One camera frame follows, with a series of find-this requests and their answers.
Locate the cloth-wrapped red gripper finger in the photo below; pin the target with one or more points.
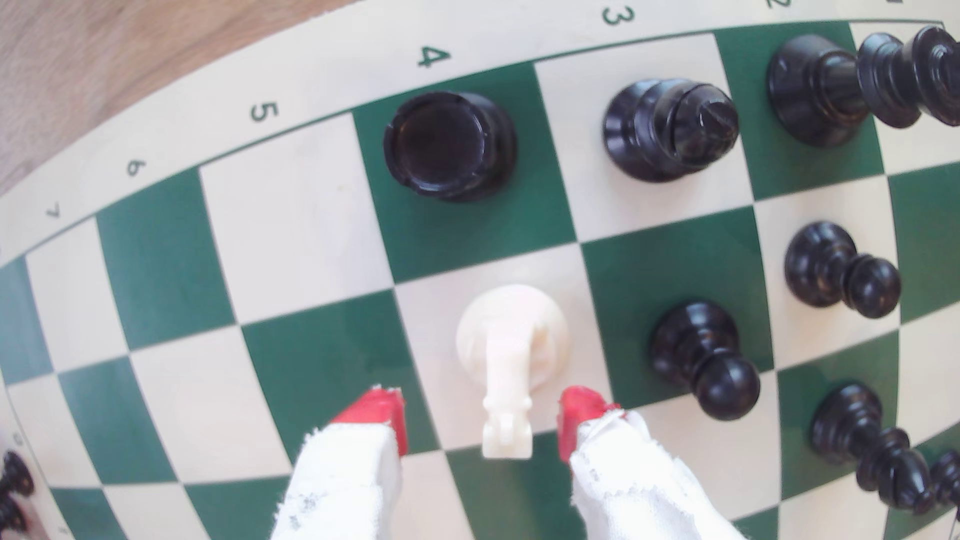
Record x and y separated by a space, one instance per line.
637 487
345 487

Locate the white rook circled blue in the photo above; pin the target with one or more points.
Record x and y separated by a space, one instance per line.
510 337

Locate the black pawn chess piece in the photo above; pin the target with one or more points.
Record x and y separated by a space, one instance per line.
821 262
694 345

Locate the black bishop chess piece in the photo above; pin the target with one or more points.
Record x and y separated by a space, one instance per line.
851 424
667 127

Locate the green and cream chess mat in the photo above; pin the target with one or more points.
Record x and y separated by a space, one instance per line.
300 217

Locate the black rook chess piece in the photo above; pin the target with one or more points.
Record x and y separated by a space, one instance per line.
450 146

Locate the black king chess piece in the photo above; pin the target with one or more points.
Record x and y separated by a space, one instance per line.
817 90

